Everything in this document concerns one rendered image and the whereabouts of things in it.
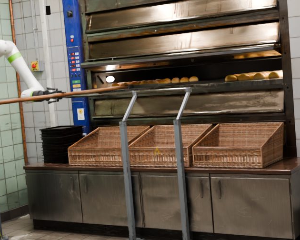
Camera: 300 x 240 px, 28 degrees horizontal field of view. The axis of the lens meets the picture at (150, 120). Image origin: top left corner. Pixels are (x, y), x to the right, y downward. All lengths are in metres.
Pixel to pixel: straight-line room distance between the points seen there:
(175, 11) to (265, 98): 1.04
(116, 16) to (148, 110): 0.88
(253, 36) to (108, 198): 1.72
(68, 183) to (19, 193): 1.07
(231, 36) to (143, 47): 0.82
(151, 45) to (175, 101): 0.52
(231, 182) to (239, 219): 0.27
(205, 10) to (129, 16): 0.73
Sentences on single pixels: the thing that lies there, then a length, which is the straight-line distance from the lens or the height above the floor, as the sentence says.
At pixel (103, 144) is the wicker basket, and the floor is 0.70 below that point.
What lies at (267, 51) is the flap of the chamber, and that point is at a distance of 4.56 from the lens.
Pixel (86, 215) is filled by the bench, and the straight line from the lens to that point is 5.05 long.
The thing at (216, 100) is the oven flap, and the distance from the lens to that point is 4.87.
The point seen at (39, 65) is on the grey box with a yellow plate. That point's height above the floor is 1.47.
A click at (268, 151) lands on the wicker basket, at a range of 4.34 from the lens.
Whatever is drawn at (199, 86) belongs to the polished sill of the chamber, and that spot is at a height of 1.16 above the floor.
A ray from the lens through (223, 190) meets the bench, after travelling 4.34.
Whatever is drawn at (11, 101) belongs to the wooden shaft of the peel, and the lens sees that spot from 4.19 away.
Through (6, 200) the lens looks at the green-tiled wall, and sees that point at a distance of 5.96.
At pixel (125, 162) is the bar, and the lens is 4.64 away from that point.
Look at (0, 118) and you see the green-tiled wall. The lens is 5.88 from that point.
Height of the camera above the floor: 1.31
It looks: 5 degrees down
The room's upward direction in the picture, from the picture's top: 5 degrees counter-clockwise
